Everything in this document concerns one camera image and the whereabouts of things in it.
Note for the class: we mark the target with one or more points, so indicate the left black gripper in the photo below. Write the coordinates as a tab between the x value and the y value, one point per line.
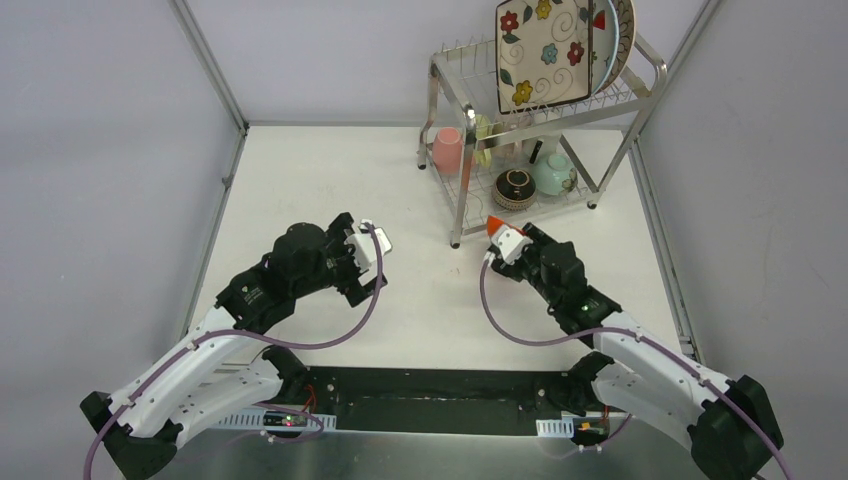
345	258

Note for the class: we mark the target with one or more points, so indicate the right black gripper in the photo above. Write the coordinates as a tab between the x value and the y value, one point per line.
513	270

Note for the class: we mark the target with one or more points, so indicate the orange plastic bowl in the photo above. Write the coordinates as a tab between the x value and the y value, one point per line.
493	225

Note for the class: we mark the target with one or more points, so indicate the dark patterned cream bowl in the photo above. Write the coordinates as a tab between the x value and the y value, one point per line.
514	190

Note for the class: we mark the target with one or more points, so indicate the mint green bowl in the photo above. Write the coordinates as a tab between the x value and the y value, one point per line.
554	175

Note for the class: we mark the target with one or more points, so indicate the white ribbed mug black handle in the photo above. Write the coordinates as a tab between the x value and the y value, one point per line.
534	149

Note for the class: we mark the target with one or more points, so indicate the pink cup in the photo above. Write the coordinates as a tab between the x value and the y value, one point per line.
447	150

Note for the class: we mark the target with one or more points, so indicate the square floral plate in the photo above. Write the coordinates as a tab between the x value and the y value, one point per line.
542	54

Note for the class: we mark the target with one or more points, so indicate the watermelon pattern round plate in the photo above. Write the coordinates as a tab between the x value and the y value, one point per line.
605	36

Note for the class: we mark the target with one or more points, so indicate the brown rim petal pattern plate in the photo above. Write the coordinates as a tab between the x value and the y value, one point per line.
626	19

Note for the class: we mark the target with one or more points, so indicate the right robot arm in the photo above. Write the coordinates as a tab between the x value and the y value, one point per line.
728	426

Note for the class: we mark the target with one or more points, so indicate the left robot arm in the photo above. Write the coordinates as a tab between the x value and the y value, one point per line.
228	361

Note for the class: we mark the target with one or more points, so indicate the steel two-tier dish rack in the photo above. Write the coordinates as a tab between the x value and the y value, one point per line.
463	82

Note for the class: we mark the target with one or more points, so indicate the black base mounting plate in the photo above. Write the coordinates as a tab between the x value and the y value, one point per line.
465	402

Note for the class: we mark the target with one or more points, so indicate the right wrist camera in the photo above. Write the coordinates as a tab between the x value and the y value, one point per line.
509	243

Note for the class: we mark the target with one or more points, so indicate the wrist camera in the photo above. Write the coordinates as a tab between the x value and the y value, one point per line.
367	240
509	243

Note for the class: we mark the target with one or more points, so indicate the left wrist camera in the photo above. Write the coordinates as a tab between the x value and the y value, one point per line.
367	240

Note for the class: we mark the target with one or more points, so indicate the right white cable duct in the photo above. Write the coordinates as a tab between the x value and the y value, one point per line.
555	428

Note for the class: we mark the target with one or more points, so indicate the white cable duct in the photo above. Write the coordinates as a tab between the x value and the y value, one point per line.
256	419
555	428

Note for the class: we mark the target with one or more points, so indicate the left white cable duct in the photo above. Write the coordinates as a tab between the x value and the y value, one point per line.
256	419

